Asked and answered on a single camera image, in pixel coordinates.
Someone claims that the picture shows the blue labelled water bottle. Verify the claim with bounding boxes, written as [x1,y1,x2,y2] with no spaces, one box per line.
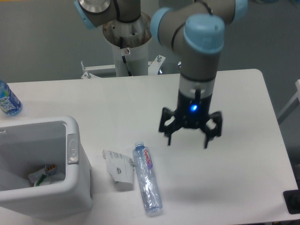
[0,80,22,116]

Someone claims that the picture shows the white frame at right edge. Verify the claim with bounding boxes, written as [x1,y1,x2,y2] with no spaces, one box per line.
[277,79,300,124]

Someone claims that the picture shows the white metal base frame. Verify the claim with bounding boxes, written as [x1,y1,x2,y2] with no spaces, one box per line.
[80,55,182,80]

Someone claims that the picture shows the black device at table edge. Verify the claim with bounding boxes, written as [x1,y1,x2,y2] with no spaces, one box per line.
[283,189,300,215]

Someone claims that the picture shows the clear crushed plastic bottle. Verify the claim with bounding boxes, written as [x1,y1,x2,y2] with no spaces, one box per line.
[132,141,163,216]

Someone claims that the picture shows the white plastic trash can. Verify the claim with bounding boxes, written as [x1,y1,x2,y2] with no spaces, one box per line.
[0,116,93,219]

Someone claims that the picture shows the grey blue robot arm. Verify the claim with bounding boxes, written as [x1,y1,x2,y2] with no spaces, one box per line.
[74,0,248,143]

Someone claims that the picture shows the white paper carton trash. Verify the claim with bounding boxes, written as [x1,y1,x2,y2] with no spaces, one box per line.
[102,150,135,191]

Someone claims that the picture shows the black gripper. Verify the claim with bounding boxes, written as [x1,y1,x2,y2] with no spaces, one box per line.
[158,91,223,149]

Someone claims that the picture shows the crumpled wrappers in bin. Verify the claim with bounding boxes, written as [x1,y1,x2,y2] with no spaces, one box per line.
[28,164,65,187]

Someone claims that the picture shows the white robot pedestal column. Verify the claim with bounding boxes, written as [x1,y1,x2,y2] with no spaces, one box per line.
[103,12,152,76]

